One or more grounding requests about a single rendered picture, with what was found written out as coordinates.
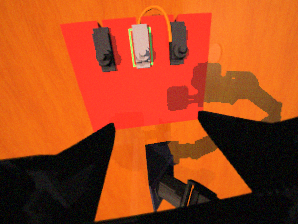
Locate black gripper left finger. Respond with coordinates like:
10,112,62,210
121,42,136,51
0,122,116,224

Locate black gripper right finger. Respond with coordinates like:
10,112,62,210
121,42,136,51
198,110,298,192

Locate red flat panel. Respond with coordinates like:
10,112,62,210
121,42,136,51
60,13,212,132

